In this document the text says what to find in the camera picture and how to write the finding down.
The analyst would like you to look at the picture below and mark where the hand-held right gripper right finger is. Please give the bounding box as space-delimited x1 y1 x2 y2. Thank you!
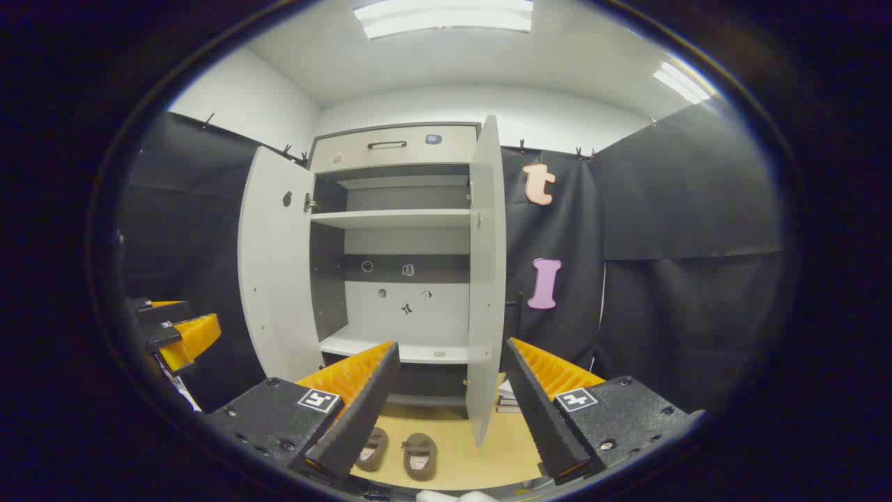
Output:
500 337 703 487

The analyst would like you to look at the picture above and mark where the brown fluffy shoe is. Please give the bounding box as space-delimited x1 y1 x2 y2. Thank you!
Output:
402 432 439 482
355 427 390 473

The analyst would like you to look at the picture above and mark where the long ceiling light panel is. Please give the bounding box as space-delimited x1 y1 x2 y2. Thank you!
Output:
354 0 534 40
654 61 712 105

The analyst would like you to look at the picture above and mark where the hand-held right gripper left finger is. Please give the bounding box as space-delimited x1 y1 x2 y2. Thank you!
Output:
206 340 401 482

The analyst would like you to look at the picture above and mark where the white cabinet drawer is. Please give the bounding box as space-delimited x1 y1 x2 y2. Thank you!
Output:
310 124 480 174

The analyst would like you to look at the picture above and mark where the white shoe cabinet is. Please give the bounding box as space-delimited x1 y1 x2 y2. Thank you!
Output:
237 115 508 447

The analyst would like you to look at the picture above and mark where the white cabinet shelf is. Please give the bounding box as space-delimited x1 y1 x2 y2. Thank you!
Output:
310 209 475 229

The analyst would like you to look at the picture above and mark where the white shoe cabinet door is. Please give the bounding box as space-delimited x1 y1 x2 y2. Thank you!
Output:
466 115 507 447
237 145 325 383

